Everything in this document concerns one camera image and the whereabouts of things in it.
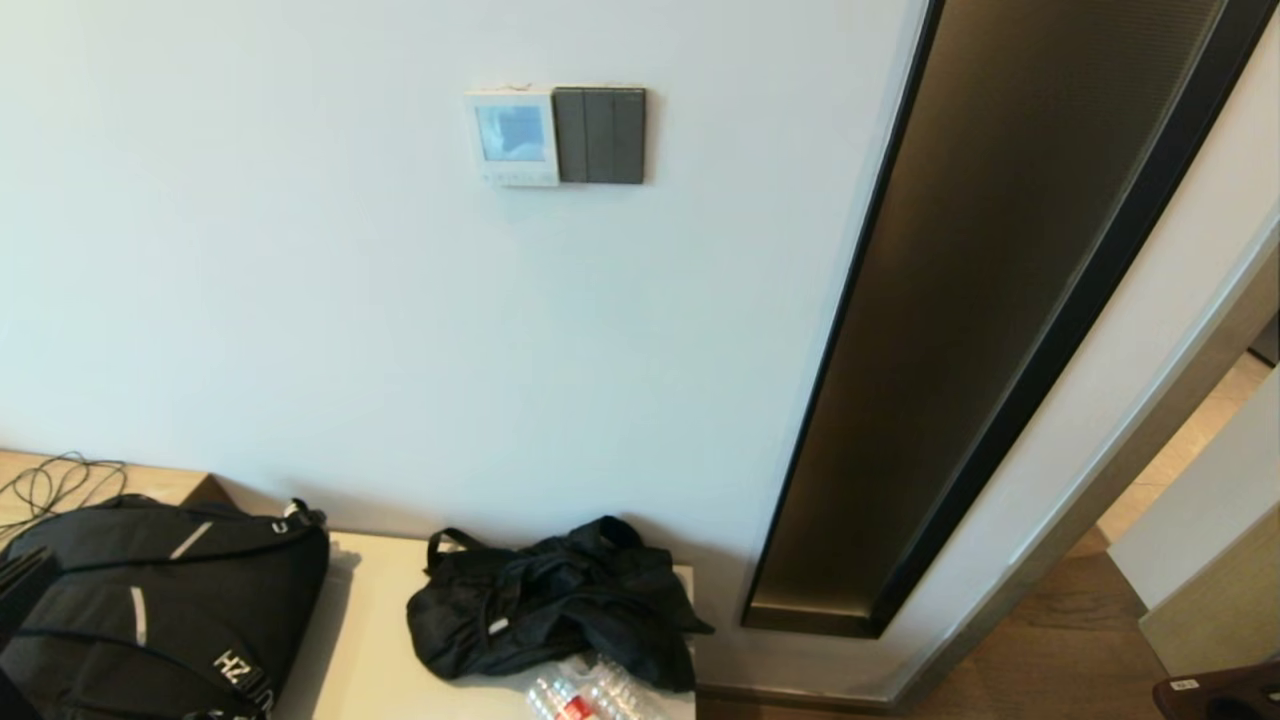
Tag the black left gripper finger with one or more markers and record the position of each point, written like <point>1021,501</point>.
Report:
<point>20,575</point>
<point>25,605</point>

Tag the white wall thermostat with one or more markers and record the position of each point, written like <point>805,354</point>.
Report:
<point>512,135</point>

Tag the black backpack with grey stripes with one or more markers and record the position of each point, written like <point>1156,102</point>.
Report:
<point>150,610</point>

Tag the light wooden desk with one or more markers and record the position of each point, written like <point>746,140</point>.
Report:
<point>160,482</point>

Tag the black crumpled cloth bag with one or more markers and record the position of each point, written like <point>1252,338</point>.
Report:
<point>550,600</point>

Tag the clear water bottle red label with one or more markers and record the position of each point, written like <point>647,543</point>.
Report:
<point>565,705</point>

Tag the clear water bottle without label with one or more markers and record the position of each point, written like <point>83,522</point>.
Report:
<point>620,690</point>

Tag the white door with wood base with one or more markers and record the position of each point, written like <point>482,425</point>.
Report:
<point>1200,540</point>

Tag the dark brown wooden table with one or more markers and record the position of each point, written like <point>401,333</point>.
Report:
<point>1215,695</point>

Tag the dark grey wall switch panel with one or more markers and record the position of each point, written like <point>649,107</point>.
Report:
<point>600,135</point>

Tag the grey door frame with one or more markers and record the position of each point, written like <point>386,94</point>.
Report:
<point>1100,480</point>

